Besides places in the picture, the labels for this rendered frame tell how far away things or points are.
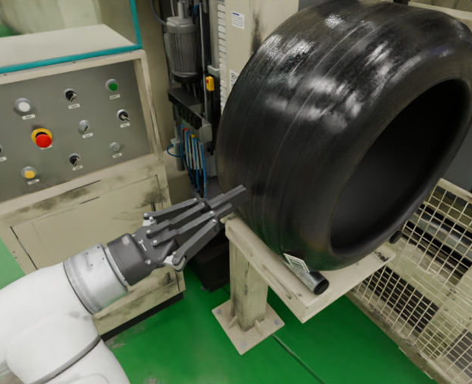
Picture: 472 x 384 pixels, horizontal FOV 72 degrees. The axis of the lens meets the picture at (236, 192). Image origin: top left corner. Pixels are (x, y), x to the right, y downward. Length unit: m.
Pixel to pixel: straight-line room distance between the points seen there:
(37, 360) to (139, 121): 0.82
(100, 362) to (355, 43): 0.57
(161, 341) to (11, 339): 1.29
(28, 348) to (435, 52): 0.68
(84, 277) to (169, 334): 1.30
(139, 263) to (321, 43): 0.43
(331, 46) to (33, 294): 0.54
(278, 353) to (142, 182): 1.02
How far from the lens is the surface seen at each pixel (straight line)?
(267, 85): 0.57
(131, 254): 0.50
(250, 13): 0.80
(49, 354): 0.51
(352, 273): 0.98
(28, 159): 1.14
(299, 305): 0.85
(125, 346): 1.79
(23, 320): 0.51
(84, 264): 0.50
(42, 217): 1.19
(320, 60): 0.54
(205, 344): 1.72
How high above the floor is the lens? 1.55
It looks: 40 degrees down
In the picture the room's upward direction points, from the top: straight up
